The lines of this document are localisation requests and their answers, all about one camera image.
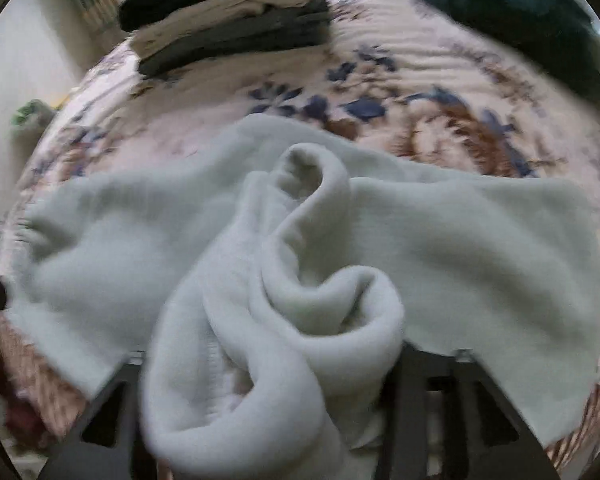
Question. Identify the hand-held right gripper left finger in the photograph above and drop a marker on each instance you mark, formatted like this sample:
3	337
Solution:
110	455

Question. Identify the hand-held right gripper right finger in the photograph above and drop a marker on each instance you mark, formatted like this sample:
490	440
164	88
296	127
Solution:
410	410

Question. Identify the light green fleece pants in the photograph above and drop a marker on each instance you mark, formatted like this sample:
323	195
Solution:
130	260

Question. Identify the folded white pants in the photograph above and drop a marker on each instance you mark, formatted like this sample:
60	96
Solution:
220	12

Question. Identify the bed with floral sheet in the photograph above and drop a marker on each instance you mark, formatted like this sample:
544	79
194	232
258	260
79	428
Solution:
405	60

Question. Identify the dark teal blanket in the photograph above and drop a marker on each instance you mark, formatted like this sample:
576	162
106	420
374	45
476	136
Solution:
505	5

